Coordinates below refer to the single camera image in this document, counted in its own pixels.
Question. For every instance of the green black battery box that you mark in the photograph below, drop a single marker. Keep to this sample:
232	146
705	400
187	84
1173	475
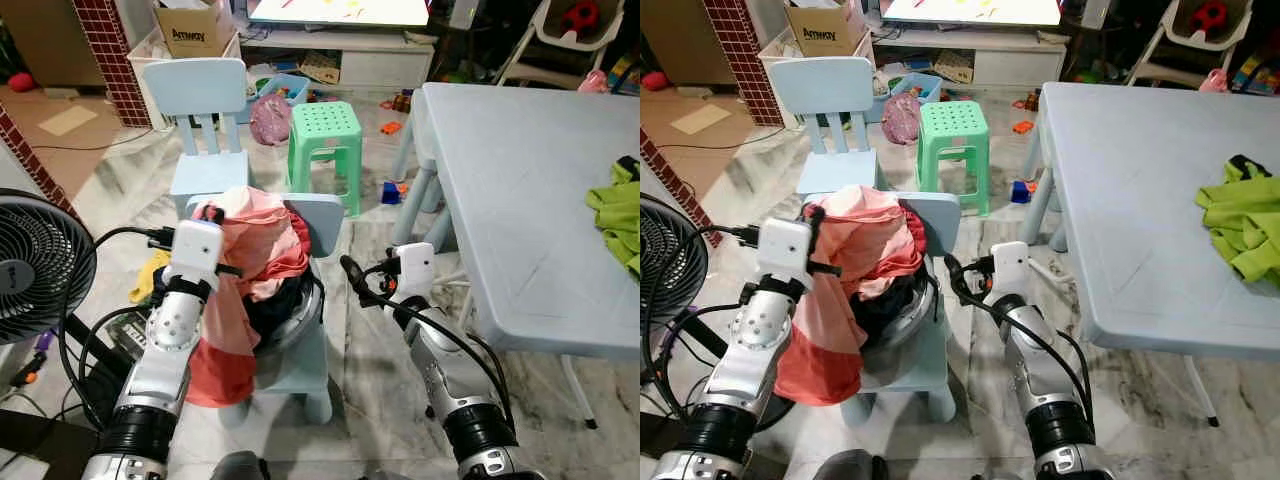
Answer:
125	335

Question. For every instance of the black crumpled clothes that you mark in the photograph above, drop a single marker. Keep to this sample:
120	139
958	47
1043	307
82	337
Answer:
275	315
885	310

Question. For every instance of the grey left robot leg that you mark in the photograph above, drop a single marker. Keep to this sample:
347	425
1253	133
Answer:
852	466
238	468

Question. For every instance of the red crumpled garment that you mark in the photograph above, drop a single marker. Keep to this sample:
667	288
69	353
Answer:
300	245
912	240

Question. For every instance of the red ball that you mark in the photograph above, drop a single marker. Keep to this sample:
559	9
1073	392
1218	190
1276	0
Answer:
21	82
654	81

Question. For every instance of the white high chair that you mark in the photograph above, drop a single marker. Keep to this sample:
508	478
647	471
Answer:
545	25
1175	25

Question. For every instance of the small blue toy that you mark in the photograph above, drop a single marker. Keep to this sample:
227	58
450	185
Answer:
393	192
1020	190

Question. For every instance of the small purple object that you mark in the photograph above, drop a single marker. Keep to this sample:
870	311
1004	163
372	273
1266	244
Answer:
44	338

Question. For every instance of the small pink toy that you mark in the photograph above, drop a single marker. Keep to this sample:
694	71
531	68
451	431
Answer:
594	81
1215	80

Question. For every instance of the flat cardboard piece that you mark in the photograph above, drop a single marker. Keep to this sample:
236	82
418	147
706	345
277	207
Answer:
68	120
700	118

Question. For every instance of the television screen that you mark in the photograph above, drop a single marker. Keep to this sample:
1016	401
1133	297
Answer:
970	10
340	10

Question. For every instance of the lime green shirt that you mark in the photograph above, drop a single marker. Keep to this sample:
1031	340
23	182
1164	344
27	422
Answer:
620	215
1240	215

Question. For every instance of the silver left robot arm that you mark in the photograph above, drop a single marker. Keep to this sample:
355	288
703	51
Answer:
750	350
160	350

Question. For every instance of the red plush toy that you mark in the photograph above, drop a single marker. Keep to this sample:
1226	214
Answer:
1208	15
580	15

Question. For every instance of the black floor fan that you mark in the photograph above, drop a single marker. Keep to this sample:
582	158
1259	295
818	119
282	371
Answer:
670	260
40	260

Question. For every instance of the yellow cloth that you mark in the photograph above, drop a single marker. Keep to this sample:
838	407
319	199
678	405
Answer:
148	278

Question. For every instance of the light blue child chair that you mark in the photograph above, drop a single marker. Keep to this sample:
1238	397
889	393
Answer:
820	85
940	215
195	85
325	220

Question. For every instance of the pink orange printed garment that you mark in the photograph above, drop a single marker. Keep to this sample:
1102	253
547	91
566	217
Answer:
260	240
870	240

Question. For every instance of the grey metal basin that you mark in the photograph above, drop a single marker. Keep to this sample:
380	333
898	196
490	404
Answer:
925	320
312	320

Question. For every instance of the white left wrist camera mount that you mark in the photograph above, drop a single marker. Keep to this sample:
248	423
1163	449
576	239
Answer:
783	255
195	255

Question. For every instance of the pink mesh bag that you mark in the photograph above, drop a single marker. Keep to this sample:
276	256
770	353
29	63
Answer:
900	120
270	120

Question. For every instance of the dark wooden table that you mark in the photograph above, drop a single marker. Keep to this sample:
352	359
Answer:
655	445
30	450

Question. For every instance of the green plastic stool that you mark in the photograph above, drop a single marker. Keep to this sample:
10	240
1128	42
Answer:
955	120
325	120

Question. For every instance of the red brick pillar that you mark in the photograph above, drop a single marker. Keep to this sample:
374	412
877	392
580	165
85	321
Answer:
745	60
110	60

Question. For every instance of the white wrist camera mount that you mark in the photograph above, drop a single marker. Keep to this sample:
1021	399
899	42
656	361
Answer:
783	255
1010	268
417	272
195	255

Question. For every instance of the small orange toy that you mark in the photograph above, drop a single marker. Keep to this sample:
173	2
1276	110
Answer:
389	127
1023	127

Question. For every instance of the light grey-blue plastic table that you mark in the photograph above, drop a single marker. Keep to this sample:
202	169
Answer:
520	200
1130	200

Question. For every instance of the white television cabinet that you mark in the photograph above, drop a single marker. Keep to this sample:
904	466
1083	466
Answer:
1010	65
380	65

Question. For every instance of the brown cardboard box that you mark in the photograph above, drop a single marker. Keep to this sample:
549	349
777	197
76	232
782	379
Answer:
825	35
195	35

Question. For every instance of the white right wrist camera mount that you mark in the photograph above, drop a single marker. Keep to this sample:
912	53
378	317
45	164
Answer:
417	272
1010	268

